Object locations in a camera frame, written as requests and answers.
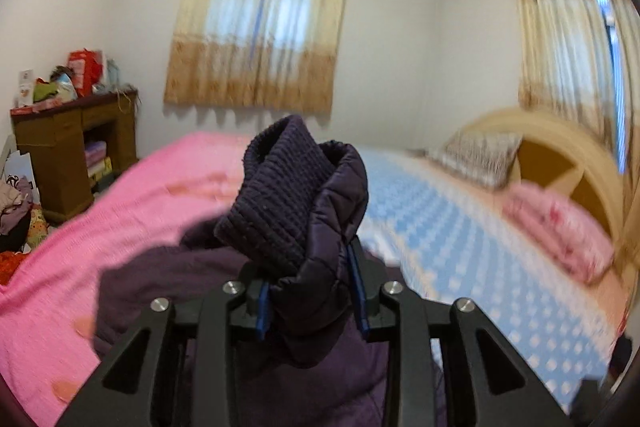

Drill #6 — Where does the white card box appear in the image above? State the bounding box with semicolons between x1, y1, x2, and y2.
17;69;37;108

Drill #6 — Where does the red gift bag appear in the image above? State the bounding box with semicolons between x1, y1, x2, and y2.
67;49;103;98

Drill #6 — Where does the stack of books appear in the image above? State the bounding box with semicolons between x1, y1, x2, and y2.
84;141;114;180

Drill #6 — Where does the beige patterned window curtain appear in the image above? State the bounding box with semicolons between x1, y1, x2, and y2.
164;0;358;115
505;0;640;178

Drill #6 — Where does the light blue bag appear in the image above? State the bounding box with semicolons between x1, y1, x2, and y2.
102;57;122;90

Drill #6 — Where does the pink folded quilt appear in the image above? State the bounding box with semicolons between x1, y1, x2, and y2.
502;182;616;285

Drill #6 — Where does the yellow wooden headboard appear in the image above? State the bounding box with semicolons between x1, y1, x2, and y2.
460;107;636;308

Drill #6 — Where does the purple padded jacket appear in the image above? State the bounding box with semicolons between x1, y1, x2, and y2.
92;114;446;427

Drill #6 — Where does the pile of clothes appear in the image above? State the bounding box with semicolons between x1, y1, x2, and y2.
0;177;48;253

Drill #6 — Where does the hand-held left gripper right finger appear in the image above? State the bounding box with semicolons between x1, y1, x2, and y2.
345;239;572;427

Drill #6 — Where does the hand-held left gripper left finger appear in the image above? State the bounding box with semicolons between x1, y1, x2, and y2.
56;259;275;427

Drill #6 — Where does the grey patterned pillow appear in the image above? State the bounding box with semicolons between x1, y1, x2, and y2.
427;129;523;192

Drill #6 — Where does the green cloth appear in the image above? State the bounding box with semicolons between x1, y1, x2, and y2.
34;79;63;104

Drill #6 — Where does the white paper bag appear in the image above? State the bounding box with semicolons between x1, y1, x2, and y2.
2;149;38;202

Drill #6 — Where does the brown wooden desk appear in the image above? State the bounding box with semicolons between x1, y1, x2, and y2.
11;89;138;223

